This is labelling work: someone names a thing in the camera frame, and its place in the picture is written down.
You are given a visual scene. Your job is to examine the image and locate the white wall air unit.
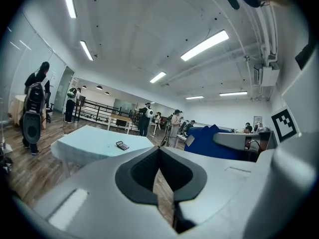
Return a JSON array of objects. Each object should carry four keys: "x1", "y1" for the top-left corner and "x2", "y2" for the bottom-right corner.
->
[{"x1": 253, "y1": 62, "x2": 280, "y2": 87}]

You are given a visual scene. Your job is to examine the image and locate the blue cloth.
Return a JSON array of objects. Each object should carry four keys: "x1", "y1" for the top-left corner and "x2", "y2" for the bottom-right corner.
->
[{"x1": 184, "y1": 124, "x2": 250, "y2": 162}]

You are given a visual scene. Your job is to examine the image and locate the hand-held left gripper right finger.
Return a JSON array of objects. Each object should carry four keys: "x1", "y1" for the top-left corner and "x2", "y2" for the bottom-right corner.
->
[{"x1": 159, "y1": 146, "x2": 257, "y2": 239}]

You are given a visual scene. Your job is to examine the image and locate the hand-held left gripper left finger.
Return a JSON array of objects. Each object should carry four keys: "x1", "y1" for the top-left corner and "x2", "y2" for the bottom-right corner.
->
[{"x1": 33, "y1": 145, "x2": 175, "y2": 239}]

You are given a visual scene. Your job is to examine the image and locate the grey black shell backpack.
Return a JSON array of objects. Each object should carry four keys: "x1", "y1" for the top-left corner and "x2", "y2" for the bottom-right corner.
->
[{"x1": 22, "y1": 82, "x2": 47, "y2": 144}]

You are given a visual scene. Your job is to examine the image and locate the light blue floral tablecloth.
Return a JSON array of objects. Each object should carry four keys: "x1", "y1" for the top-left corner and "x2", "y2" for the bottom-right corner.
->
[{"x1": 51, "y1": 125, "x2": 155, "y2": 164}]

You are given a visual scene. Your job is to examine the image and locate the black metal railing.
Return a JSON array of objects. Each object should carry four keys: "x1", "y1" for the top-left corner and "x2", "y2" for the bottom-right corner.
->
[{"x1": 74, "y1": 96, "x2": 140, "y2": 125}]

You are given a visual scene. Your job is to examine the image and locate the beige covered table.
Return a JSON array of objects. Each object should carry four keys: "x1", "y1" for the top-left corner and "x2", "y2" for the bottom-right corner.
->
[{"x1": 7, "y1": 95, "x2": 47, "y2": 130}]

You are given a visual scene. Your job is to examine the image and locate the black calculator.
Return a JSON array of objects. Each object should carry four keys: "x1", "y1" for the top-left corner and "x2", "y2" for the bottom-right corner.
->
[{"x1": 116, "y1": 140, "x2": 130, "y2": 151}]

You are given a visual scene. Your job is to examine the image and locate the white ceiling pipes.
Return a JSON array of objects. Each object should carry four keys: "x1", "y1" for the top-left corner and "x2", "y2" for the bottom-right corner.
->
[{"x1": 255, "y1": 5, "x2": 279, "y2": 62}]

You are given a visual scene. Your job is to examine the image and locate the wooden table white legs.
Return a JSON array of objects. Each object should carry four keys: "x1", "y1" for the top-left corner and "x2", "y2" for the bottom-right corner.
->
[{"x1": 107, "y1": 113, "x2": 133, "y2": 135}]

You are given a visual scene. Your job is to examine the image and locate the black office chair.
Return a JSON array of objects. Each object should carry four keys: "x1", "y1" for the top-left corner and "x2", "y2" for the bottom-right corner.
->
[{"x1": 45, "y1": 102, "x2": 54, "y2": 123}]

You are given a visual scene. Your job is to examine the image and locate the white table frame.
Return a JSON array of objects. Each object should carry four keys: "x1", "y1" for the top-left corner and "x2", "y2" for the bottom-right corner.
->
[{"x1": 59, "y1": 155, "x2": 75, "y2": 180}]

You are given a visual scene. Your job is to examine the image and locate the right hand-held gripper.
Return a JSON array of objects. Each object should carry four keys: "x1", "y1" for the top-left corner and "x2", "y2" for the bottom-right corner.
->
[{"x1": 213, "y1": 108, "x2": 302, "y2": 154}]

